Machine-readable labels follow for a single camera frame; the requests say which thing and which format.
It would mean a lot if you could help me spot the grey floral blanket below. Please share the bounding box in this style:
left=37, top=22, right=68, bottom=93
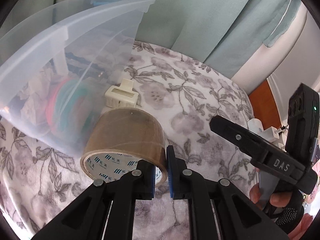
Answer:
left=1, top=42, right=257, bottom=239

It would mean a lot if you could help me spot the gloved human hand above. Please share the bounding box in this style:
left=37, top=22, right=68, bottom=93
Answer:
left=249, top=183, right=313, bottom=240

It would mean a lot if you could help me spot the crumpled white paper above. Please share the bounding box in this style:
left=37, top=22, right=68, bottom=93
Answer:
left=18, top=68, right=55, bottom=126

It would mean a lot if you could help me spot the clear plastic storage bin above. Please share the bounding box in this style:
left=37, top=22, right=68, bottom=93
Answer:
left=1, top=0, right=155, bottom=157

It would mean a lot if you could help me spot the black camera box green light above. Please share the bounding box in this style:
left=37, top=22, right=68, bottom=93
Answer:
left=285, top=83, right=319, bottom=166

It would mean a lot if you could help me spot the brown packing tape roll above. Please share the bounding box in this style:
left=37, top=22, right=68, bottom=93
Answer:
left=80, top=107, right=168, bottom=186

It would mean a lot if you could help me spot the cream hair claw clip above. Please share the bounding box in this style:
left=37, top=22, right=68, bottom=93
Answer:
left=105, top=79, right=139, bottom=108

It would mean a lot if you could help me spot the white power strip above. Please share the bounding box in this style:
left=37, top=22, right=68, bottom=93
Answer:
left=247, top=118, right=286, bottom=148

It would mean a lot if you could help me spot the pale green curtain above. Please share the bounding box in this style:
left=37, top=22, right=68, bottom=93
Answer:
left=1, top=0, right=306, bottom=79

